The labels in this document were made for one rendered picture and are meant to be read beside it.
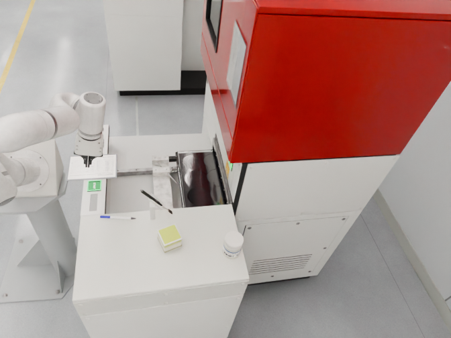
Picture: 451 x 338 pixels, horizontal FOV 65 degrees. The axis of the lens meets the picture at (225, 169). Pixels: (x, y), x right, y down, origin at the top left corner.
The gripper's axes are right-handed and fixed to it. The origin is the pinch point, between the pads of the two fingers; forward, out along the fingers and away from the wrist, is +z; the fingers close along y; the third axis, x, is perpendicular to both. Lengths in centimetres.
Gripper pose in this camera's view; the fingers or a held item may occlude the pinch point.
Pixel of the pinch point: (87, 161)
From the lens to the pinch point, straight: 150.9
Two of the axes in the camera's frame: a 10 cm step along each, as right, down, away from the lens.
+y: -9.3, -0.8, -3.6
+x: 1.8, 7.4, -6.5
